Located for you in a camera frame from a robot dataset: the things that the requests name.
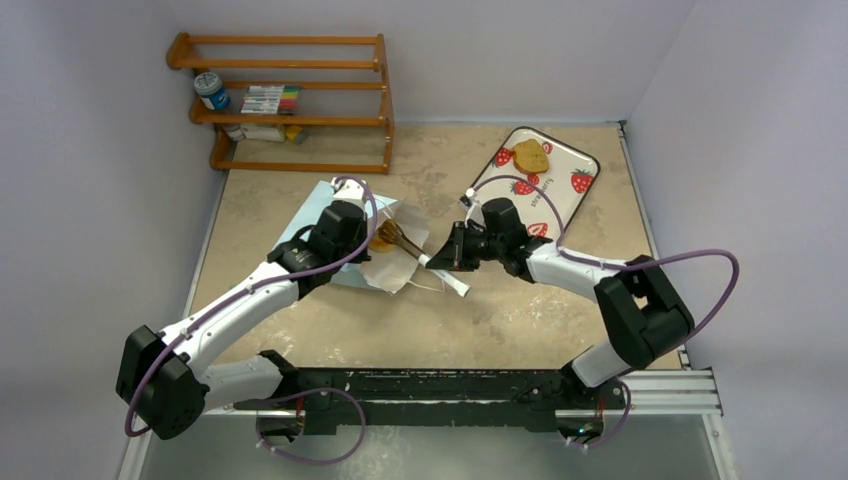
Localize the strawberry pattern tray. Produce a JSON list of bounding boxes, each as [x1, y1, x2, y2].
[[470, 127, 601, 239]]

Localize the white blue paper bag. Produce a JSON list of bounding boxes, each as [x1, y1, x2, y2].
[[272, 180, 446, 295]]

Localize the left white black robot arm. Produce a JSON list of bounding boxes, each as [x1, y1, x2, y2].
[[115, 200, 375, 440]]

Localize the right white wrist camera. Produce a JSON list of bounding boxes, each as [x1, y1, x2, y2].
[[460, 187, 493, 227]]

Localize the metal tongs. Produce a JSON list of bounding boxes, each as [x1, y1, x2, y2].
[[376, 219, 470, 297]]

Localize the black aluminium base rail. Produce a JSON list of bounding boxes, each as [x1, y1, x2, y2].
[[198, 367, 723, 439]]

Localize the yellow small block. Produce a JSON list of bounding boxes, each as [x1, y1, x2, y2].
[[283, 125, 308, 145]]

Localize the coloured marker pen box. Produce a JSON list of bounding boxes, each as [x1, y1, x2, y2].
[[240, 85, 301, 115]]

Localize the fake toast slice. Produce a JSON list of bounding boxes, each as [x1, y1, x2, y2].
[[512, 139, 550, 174]]

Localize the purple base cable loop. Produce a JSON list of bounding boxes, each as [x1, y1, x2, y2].
[[254, 382, 368, 465]]

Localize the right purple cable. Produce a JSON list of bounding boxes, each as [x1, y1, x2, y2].
[[465, 174, 741, 359]]

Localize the fake round bread bun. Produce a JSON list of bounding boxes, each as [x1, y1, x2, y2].
[[368, 233, 395, 253]]

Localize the wooden shelf rack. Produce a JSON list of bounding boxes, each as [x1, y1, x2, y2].
[[166, 32, 395, 174]]

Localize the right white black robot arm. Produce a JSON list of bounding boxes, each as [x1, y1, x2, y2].
[[425, 198, 694, 407]]

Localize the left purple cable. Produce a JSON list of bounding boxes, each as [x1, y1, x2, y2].
[[124, 176, 379, 439]]

